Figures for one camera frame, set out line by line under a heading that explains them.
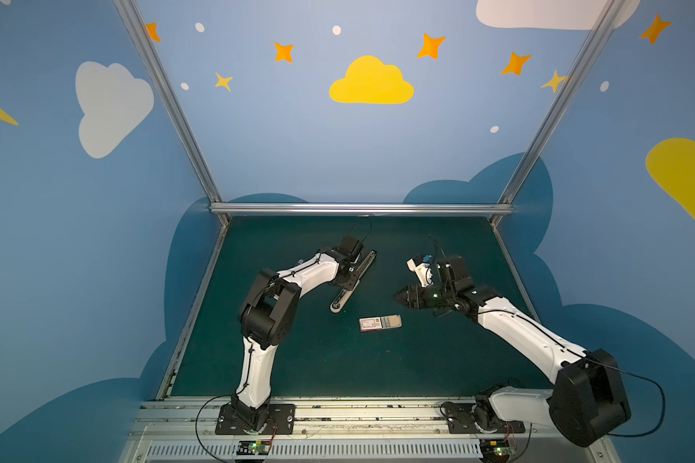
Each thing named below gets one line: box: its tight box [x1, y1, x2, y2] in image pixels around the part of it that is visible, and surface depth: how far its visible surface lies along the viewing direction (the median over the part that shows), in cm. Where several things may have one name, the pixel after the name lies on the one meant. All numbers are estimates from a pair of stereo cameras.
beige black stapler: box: [330, 249, 378, 313], surface depth 99 cm
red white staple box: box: [359, 314, 403, 332], surface depth 94 cm
